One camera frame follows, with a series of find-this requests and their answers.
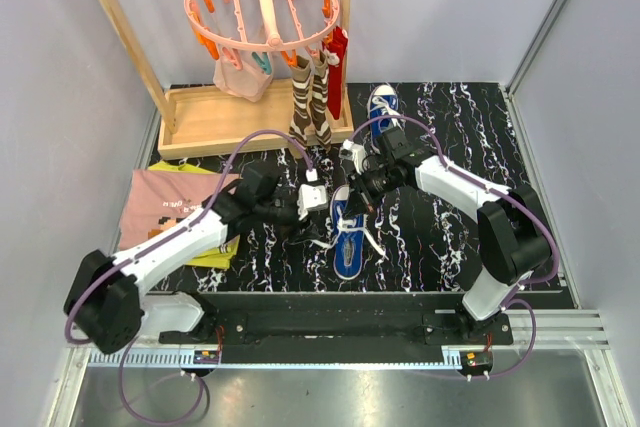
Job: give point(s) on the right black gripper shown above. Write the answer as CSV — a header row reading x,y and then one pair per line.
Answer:
x,y
358,202

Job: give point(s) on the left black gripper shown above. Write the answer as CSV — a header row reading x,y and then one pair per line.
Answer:
x,y
295,214

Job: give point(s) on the white shoelace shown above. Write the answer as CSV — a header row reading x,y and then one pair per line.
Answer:
x,y
348,239

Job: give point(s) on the blue canvas sneaker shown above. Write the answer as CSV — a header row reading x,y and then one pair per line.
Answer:
x,y
338,207
382,104

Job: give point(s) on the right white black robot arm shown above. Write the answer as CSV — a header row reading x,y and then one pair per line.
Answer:
x,y
515,243

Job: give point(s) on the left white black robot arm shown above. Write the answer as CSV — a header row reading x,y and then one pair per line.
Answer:
x,y
110,303

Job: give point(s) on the pink folded t-shirt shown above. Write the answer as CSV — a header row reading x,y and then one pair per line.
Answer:
x,y
162,196

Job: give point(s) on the brown striped sock right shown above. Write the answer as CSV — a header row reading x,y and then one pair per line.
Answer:
x,y
319,101

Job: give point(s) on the brown striped sock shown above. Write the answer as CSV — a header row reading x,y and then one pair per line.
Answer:
x,y
319,101
301,84

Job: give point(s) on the pink mesh laundry bag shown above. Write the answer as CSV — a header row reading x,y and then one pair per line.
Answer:
x,y
250,82

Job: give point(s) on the brown striped sock left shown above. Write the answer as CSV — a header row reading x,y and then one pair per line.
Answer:
x,y
301,84

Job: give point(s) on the red hanging sock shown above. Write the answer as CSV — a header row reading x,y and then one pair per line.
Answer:
x,y
336,49

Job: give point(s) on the pink round clip hanger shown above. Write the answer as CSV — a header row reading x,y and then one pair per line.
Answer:
x,y
201,17

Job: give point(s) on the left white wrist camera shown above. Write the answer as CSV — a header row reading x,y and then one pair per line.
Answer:
x,y
311,198

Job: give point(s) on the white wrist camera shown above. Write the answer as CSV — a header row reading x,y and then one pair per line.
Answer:
x,y
353,153
311,198

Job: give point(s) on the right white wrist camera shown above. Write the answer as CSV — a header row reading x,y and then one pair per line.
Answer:
x,y
353,153

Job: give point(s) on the wooden drying rack frame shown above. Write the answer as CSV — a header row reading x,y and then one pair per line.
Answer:
x,y
197,118

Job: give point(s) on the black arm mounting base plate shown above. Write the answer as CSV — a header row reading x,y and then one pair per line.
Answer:
x,y
434,318

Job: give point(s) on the aluminium rail frame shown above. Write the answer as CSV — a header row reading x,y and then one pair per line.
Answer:
x,y
559,371

